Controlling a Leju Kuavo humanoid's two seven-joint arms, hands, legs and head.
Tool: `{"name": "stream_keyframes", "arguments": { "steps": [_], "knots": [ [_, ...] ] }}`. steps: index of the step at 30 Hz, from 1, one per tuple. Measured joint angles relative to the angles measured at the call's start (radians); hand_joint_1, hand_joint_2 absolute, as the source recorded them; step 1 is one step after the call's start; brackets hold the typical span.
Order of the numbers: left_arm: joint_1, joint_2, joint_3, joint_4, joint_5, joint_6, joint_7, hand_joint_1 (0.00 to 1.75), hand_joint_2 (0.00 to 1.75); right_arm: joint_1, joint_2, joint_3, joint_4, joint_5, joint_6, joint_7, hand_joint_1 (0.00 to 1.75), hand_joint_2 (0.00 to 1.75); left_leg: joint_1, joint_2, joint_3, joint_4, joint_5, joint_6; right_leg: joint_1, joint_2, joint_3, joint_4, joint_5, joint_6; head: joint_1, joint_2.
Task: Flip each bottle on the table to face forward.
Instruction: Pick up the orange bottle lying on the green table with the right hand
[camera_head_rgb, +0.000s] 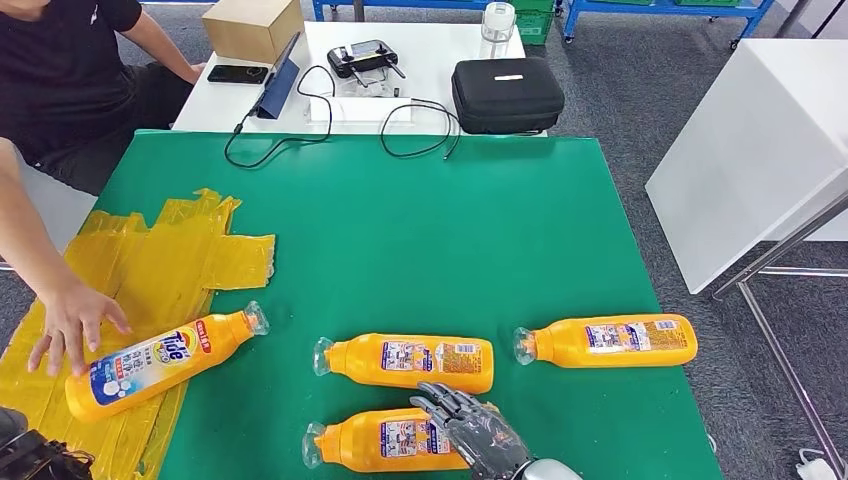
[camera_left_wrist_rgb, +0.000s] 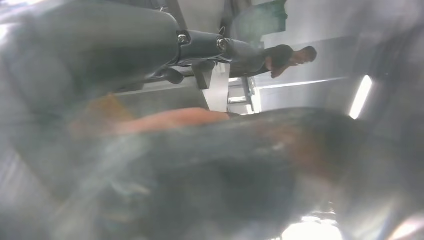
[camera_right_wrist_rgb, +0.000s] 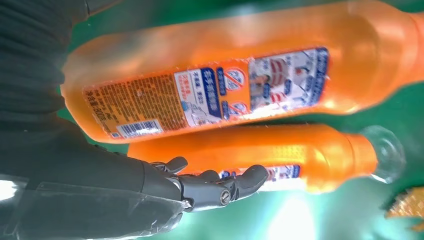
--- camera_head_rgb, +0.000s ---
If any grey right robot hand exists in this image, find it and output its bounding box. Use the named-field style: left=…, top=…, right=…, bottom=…
left=409, top=382, right=535, bottom=480

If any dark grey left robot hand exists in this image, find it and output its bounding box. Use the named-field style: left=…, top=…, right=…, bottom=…
left=0, top=407, right=29, bottom=444

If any person's right hand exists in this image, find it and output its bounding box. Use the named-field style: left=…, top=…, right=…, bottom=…
left=27, top=281, right=132, bottom=379

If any orange detergent bottle clear cap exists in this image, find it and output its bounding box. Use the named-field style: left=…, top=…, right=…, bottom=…
left=512, top=313, right=700, bottom=370
left=301, top=402, right=503, bottom=474
left=312, top=333, right=496, bottom=396
left=64, top=301, right=271, bottom=424

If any yellow taped plastic sheet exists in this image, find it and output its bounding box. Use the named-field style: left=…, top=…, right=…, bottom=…
left=0, top=188, right=277, bottom=480

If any white bench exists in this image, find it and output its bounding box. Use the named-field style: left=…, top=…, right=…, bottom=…
left=13, top=153, right=99, bottom=254

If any person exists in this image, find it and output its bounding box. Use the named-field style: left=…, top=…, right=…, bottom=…
left=0, top=0, right=207, bottom=379

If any black smartphone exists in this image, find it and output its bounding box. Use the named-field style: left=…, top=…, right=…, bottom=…
left=206, top=64, right=270, bottom=86

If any blue tablet folio case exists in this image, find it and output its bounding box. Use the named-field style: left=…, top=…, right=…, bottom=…
left=254, top=31, right=303, bottom=121

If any white power adapter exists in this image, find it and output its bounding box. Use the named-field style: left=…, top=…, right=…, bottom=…
left=794, top=449, right=838, bottom=480

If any brown cardboard box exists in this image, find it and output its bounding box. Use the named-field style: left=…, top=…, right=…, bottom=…
left=201, top=0, right=306, bottom=66

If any black zip carrying case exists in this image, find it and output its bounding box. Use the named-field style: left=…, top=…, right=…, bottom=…
left=451, top=56, right=566, bottom=136

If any white table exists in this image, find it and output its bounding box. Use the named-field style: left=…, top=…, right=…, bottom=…
left=645, top=37, right=848, bottom=296

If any black remote controller with screen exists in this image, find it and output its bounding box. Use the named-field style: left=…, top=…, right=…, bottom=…
left=327, top=39, right=407, bottom=89

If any white desk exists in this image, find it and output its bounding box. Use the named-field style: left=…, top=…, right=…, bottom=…
left=172, top=21, right=549, bottom=138

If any clear plastic jar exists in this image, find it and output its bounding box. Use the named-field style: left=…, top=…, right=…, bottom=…
left=479, top=1, right=517, bottom=61

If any green plastic crate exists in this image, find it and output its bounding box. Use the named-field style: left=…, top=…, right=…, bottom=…
left=513, top=0, right=556, bottom=46

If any blue metal trolley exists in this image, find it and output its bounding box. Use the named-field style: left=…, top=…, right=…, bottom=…
left=561, top=0, right=776, bottom=51

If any black looped cable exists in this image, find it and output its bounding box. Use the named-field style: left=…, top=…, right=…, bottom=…
left=379, top=97, right=463, bottom=161

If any black charging cable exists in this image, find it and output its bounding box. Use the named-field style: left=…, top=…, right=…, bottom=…
left=223, top=64, right=337, bottom=170

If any steel table leg frame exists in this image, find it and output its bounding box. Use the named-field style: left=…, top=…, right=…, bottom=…
left=710, top=190, right=848, bottom=477

